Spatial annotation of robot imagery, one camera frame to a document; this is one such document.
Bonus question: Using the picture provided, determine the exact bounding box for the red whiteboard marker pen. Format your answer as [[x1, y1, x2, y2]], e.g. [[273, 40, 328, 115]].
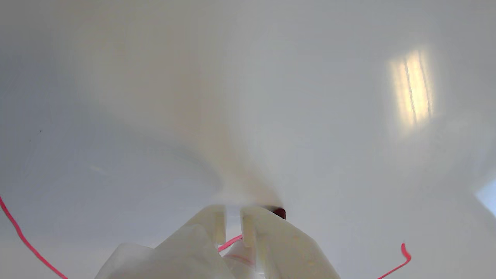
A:
[[222, 208, 287, 279]]

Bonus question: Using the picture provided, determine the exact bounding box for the white whiteboard with metal frame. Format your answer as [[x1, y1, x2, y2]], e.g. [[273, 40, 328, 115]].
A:
[[0, 0, 496, 279]]

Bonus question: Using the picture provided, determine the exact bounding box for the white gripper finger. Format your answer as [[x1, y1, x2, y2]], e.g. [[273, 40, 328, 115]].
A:
[[239, 207, 341, 279], [95, 205, 235, 279]]

